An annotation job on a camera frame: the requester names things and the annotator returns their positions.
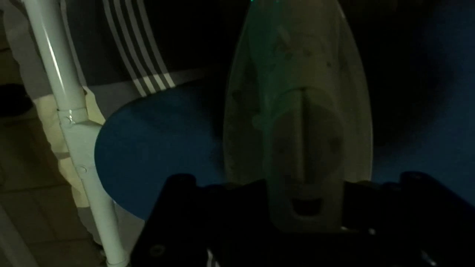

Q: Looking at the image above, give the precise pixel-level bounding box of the plaid bed comforter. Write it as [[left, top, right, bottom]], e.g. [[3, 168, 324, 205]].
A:
[[0, 0, 239, 250]]

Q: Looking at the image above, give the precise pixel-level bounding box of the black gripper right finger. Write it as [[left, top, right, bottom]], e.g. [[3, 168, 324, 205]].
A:
[[346, 170, 475, 267]]

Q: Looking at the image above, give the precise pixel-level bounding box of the white metal pole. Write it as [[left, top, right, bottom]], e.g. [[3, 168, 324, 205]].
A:
[[19, 0, 132, 267]]

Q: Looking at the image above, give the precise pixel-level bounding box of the white pressing iron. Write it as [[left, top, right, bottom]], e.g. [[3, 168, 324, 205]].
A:
[[221, 0, 375, 235]]

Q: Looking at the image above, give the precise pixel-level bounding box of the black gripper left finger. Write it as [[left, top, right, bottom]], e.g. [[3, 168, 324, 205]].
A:
[[128, 173, 220, 267]]

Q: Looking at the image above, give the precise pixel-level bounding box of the blue ironing mat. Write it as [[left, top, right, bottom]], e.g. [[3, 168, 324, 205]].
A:
[[93, 0, 475, 222]]

